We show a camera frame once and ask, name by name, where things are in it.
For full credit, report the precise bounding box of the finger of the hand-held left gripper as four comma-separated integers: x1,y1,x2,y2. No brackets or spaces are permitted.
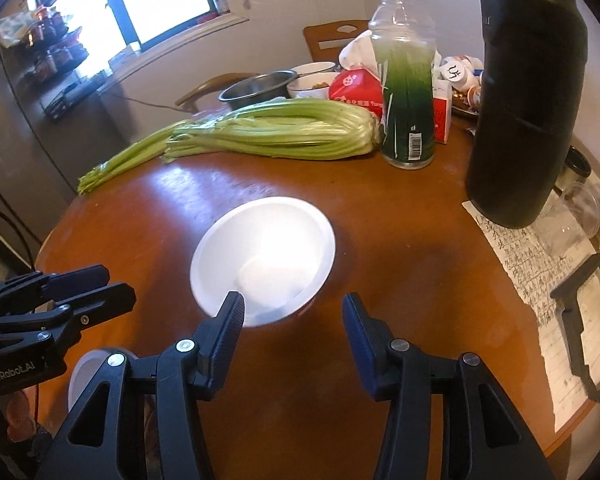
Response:
0,282,137,356
0,265,111,311

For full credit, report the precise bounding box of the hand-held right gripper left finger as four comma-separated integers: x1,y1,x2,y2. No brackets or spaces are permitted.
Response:
32,291,246,480

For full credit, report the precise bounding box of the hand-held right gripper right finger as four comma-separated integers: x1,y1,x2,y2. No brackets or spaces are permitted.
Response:
342,292,557,480

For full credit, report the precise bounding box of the person's left hand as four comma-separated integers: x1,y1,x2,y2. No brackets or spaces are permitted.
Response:
2,390,37,442

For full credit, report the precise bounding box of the white round dish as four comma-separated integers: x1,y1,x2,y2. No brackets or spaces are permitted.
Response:
67,347,141,411

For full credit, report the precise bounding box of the long thin celery bunch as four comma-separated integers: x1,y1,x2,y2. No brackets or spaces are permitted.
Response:
76,119,221,196

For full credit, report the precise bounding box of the grey refrigerator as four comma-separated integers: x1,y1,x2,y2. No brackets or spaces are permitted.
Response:
0,25,131,211

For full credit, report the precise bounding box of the black box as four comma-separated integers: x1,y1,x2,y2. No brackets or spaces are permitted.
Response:
41,80,101,122

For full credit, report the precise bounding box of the handwritten paper sheet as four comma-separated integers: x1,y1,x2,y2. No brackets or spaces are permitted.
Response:
461,199,600,433

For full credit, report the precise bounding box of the thick celery bunch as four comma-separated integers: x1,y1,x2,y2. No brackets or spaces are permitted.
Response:
162,98,385,162

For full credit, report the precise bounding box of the black clamp stand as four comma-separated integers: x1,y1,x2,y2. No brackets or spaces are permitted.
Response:
550,250,600,403

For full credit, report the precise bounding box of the curved-back wooden chair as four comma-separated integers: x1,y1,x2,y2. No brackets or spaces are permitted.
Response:
175,72,258,113

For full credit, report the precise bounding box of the condiment rack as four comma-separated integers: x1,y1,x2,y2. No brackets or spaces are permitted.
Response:
0,6,90,86

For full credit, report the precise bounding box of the clear plastic bottle green label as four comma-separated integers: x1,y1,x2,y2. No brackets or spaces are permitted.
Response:
367,0,438,170

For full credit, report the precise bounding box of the red and white carton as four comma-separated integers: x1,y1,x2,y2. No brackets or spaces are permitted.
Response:
432,82,454,145

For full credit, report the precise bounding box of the steel basin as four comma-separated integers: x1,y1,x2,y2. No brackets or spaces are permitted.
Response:
218,70,299,107

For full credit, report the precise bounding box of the red and white plastic bag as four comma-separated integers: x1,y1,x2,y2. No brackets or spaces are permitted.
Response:
328,30,387,117

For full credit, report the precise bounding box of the clear glass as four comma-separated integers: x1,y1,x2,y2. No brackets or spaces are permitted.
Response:
550,179,600,246

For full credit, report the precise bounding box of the white bowl with food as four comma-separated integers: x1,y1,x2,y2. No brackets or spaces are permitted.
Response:
286,61,337,100

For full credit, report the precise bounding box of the white pill bottle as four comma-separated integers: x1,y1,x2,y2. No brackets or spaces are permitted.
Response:
439,55,476,86

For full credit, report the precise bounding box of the black thermos bottle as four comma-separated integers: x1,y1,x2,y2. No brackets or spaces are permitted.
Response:
465,0,590,230

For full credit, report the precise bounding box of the wooden chair with cutout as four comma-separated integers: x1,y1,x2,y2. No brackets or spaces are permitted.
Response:
302,20,372,62

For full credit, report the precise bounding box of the thick black cable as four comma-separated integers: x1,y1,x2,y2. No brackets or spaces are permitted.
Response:
0,200,37,271

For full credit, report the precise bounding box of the thin black cable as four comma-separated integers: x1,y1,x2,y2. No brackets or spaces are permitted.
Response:
122,94,181,111

